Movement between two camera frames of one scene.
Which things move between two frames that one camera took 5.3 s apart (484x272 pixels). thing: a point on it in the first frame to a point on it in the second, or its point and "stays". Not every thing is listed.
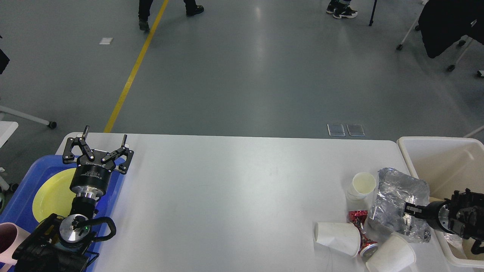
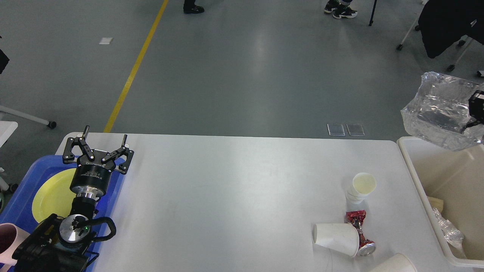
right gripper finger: (411, 209) to (476, 102)
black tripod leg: (371, 20) stays
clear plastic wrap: (395, 189) to (440, 112)
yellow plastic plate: (54, 195) stays
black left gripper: (92, 178) stays
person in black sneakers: (341, 8) stays
